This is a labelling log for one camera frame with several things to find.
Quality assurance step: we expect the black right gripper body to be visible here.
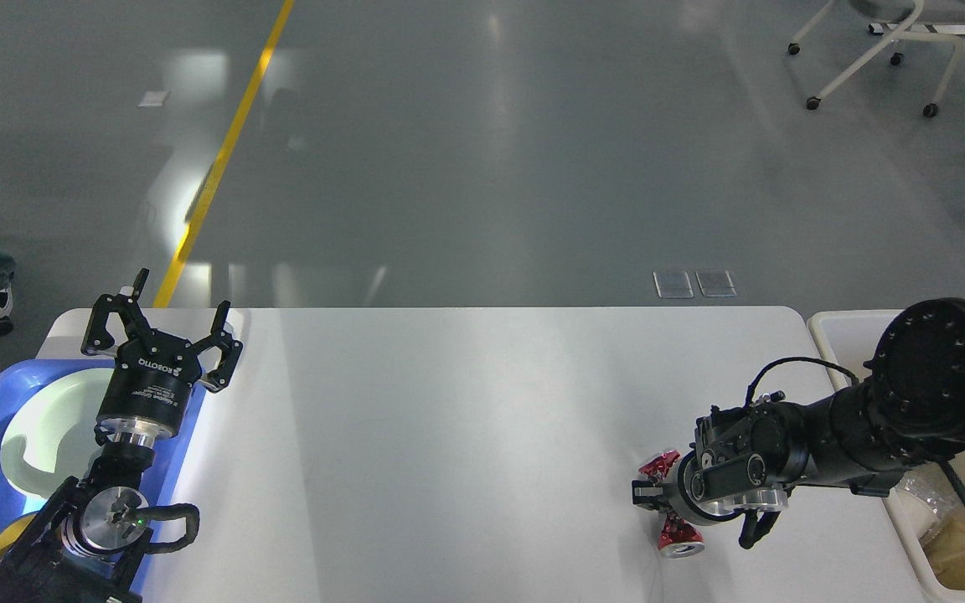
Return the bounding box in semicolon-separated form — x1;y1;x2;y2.
667;451;726;527

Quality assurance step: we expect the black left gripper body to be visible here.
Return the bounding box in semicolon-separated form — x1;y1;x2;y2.
96;346;202;439

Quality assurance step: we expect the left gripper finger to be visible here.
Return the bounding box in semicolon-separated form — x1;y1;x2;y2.
80;268;152;358
190;301;244;393

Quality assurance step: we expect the crushed red soda can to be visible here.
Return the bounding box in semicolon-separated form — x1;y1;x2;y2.
632;449;705;559

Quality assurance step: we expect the white paper cup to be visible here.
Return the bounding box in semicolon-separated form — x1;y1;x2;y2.
896;489;954;547

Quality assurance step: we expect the dark grey mug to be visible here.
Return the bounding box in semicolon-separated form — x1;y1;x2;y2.
0;512;38;561

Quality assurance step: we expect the foil sheet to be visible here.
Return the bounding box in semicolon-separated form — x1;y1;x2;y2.
899;465;958;514

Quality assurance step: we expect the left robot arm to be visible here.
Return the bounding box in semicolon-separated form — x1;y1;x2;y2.
0;270;244;602

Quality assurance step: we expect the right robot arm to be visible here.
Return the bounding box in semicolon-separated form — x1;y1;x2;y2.
631;298;965;558

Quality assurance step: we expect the floor outlet cover left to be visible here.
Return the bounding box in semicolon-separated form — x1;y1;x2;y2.
653;270;694;299

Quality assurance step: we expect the floor outlet cover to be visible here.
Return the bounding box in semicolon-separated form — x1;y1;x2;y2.
694;270;738;298
653;270;694;299

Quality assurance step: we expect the floor outlet cover right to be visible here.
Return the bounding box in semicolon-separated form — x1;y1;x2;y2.
694;270;738;298

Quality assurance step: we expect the beige waste bin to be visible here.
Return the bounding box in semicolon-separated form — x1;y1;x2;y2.
808;310;965;602

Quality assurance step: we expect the white office chair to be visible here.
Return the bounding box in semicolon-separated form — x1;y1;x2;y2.
805;1;965;119

